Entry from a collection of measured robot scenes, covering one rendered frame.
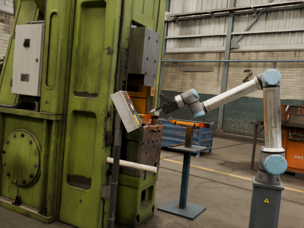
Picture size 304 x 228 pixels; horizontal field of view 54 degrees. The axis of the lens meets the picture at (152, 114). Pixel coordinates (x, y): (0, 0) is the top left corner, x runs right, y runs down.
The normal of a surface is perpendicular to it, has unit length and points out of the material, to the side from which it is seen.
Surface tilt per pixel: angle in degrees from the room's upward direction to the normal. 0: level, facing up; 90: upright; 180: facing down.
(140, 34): 90
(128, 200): 90
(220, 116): 90
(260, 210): 90
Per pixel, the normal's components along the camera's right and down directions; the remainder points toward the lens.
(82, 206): -0.46, 0.01
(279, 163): -0.22, 0.12
